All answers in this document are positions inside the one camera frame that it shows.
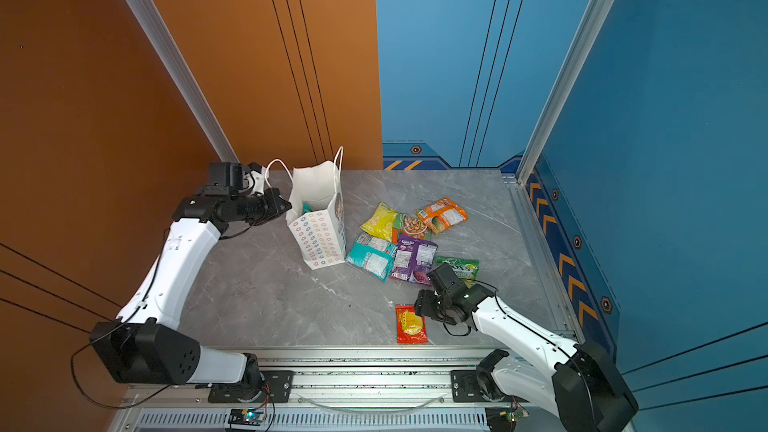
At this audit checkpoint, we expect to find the circuit board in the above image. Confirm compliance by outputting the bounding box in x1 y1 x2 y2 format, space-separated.
226 408 269 431
485 408 530 432

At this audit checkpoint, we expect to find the purple Savoria snack bag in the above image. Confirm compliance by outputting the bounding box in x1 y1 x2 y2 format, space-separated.
390 235 438 287

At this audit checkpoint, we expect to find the red yellow snack packet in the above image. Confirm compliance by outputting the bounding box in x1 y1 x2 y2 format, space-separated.
395 304 428 345

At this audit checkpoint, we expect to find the right circuit board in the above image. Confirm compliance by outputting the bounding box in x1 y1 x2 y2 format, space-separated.
485 408 530 432

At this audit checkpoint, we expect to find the orange snack bag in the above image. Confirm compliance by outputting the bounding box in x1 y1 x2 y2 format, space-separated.
416 197 468 235

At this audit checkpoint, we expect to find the teal snack bag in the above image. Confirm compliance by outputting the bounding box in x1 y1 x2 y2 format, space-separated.
346 233 396 282

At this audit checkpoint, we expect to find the aluminium rail frame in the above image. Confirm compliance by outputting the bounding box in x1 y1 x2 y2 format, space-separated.
107 344 637 432

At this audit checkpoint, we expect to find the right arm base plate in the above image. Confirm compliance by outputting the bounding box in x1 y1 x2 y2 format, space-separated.
450 369 513 403

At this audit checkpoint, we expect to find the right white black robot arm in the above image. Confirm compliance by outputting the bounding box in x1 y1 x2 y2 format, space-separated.
414 264 639 431

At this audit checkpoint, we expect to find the yellow snack bag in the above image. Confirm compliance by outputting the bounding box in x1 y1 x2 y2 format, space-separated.
361 202 398 242

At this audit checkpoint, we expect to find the green nut snack bag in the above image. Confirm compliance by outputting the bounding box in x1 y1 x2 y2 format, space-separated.
391 213 432 243

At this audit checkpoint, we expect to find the left circuit board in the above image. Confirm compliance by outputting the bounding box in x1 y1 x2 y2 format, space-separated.
226 408 269 431

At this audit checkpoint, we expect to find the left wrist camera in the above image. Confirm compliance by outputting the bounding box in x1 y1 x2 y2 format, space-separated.
202 162 265 197

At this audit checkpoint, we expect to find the white patterned paper bag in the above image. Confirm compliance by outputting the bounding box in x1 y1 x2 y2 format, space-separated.
264 146 346 270

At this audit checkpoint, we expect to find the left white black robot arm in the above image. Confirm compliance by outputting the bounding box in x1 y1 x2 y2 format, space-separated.
89 187 290 402

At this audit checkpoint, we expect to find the green yellow Fox's candy bag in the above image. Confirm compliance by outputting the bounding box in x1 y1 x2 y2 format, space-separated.
434 256 480 287

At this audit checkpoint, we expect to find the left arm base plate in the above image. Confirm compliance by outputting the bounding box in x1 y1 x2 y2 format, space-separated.
207 370 294 405

